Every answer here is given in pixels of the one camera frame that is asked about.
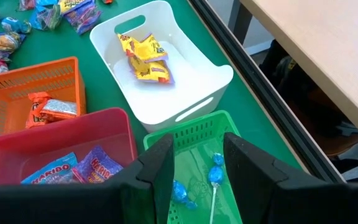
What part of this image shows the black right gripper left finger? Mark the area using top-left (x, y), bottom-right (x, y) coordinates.
top-left (110, 133), bottom-right (175, 224)

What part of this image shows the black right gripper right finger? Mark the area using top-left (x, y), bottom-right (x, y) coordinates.
top-left (223, 133), bottom-right (347, 224)

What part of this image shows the blue lollipop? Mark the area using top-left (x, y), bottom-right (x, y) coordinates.
top-left (172, 179), bottom-right (198, 211)
top-left (208, 152), bottom-right (226, 224)

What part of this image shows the yellow candy packet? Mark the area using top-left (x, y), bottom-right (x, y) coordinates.
top-left (58, 0), bottom-right (88, 15)
top-left (128, 55), bottom-right (175, 85)
top-left (116, 32), bottom-right (170, 63)

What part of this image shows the orange Reese's packet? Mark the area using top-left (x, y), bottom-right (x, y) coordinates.
top-left (39, 98), bottom-right (79, 123)
top-left (25, 91), bottom-right (54, 129)

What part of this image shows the orange candy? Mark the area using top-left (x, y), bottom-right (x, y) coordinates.
top-left (0, 32), bottom-right (26, 52)

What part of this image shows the blue wrapped candy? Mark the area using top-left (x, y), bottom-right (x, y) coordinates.
top-left (1, 17), bottom-right (32, 34)

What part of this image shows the green plastic basket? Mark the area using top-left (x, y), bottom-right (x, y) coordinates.
top-left (143, 110), bottom-right (244, 224)

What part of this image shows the white plastic bin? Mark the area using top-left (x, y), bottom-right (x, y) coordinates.
top-left (89, 0), bottom-right (234, 133)

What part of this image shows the brown chair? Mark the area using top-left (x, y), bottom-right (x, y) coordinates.
top-left (290, 102), bottom-right (358, 156)

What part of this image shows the red plastic bin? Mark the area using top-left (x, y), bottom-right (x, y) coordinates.
top-left (0, 108), bottom-right (139, 190)

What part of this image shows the green table mat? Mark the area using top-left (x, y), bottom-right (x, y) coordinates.
top-left (0, 0), bottom-right (310, 224)

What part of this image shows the black bag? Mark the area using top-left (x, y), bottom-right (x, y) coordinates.
top-left (259, 40), bottom-right (323, 125)

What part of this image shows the light wooden desk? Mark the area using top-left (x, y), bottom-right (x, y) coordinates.
top-left (228, 0), bottom-right (358, 147)

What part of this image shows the orange plastic basket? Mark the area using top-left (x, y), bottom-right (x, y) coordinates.
top-left (0, 56), bottom-right (86, 141)

